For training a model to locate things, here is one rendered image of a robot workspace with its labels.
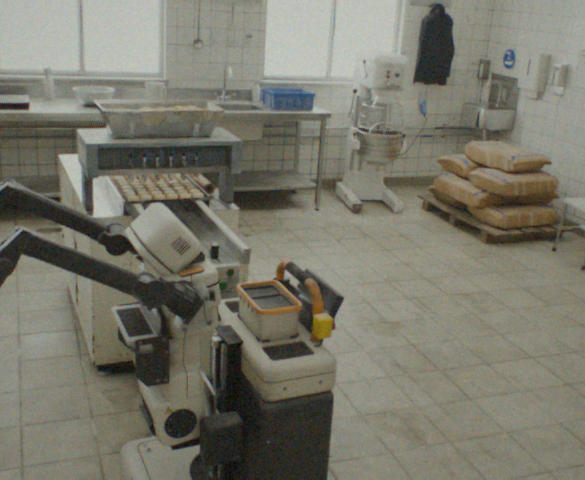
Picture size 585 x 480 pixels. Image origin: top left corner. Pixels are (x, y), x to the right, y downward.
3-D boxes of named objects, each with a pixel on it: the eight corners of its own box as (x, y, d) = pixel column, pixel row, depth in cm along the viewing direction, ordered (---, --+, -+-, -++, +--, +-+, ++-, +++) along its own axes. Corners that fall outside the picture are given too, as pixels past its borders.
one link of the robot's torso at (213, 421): (215, 426, 257) (216, 364, 249) (243, 474, 233) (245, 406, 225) (139, 441, 246) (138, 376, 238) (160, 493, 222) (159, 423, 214)
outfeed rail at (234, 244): (139, 152, 461) (139, 142, 458) (144, 152, 462) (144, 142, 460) (243, 265, 287) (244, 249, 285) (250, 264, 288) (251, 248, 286)
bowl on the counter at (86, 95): (75, 107, 578) (74, 91, 574) (71, 101, 607) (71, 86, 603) (117, 108, 589) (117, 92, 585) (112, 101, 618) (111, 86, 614)
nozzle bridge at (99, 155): (78, 197, 360) (76, 129, 349) (220, 191, 387) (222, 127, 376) (88, 217, 331) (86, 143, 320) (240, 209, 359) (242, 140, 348)
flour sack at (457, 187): (428, 189, 666) (431, 170, 661) (466, 186, 684) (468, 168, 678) (478, 211, 605) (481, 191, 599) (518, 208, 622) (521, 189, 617)
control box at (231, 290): (177, 300, 286) (178, 267, 281) (236, 294, 295) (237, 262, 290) (180, 304, 282) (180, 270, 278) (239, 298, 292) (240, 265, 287)
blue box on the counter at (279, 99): (273, 109, 632) (273, 93, 628) (260, 104, 658) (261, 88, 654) (315, 109, 648) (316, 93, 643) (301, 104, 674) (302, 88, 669)
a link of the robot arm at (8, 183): (-4, 179, 209) (-3, 166, 218) (-25, 218, 212) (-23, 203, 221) (135, 240, 231) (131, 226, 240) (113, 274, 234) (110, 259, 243)
